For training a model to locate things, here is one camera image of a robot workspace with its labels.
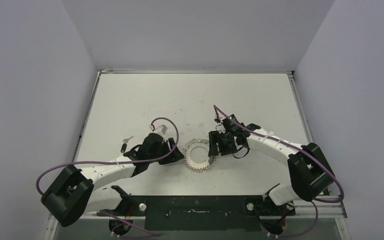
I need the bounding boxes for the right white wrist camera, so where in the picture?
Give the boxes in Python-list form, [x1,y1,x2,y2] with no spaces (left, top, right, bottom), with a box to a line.
[214,112,225,124]

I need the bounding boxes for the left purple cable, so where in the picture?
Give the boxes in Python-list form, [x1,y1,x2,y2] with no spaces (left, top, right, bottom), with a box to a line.
[35,117,180,197]

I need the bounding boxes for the key with black head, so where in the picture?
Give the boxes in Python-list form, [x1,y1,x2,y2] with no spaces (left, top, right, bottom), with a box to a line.
[120,136,133,154]

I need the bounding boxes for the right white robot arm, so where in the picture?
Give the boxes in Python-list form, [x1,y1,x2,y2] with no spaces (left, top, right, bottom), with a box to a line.
[208,114,334,215]

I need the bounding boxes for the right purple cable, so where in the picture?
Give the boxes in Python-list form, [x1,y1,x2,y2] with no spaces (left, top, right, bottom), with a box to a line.
[213,104,345,204]

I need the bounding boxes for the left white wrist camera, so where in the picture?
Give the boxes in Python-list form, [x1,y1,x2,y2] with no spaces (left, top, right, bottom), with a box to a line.
[149,124,168,136]

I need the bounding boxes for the purple cable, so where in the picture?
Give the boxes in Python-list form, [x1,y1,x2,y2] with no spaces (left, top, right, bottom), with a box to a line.
[35,117,180,197]
[213,104,345,204]

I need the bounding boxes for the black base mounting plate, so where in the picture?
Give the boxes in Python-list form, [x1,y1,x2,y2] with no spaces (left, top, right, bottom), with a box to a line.
[110,195,296,232]

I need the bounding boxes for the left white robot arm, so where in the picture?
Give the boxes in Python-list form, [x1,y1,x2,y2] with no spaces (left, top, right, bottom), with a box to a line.
[40,132,183,227]

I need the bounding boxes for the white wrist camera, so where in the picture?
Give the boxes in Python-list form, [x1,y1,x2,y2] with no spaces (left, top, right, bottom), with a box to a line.
[214,112,225,124]
[149,124,168,136]

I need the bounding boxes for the metal disc with keyrings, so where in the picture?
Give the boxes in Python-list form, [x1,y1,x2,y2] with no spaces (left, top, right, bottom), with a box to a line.
[182,138,215,173]

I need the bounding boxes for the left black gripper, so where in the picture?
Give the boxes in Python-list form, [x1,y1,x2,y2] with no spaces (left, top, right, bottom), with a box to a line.
[148,137,184,165]

